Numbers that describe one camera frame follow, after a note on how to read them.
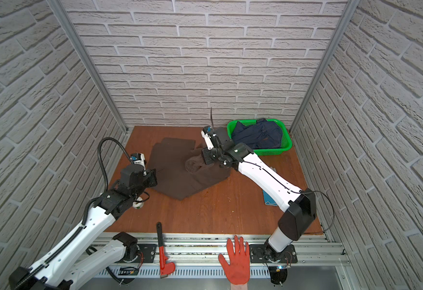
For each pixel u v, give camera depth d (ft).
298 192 1.45
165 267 2.28
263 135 3.59
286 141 3.46
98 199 1.70
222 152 1.86
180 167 3.27
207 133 2.23
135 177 1.83
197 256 2.43
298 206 1.37
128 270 2.38
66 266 1.36
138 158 2.18
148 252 2.44
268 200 2.84
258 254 2.43
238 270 2.29
